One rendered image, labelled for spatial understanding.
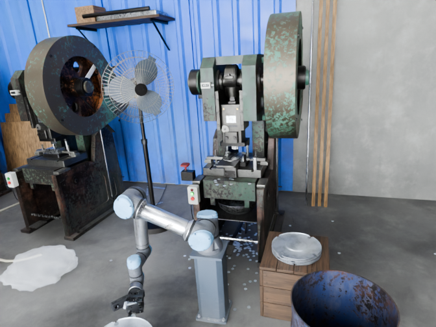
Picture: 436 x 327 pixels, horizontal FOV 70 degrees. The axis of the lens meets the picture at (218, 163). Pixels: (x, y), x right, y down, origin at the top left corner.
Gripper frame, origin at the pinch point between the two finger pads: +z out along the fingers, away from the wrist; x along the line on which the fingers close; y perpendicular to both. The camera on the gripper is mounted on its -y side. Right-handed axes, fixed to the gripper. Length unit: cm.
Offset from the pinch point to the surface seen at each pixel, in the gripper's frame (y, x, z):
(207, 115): 55, -81, -99
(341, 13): 194, -154, -176
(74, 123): -51, -75, -143
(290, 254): 91, -9, -23
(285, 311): 85, 22, -14
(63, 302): -53, 30, -58
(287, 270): 86, -5, -15
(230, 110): 72, -83, -96
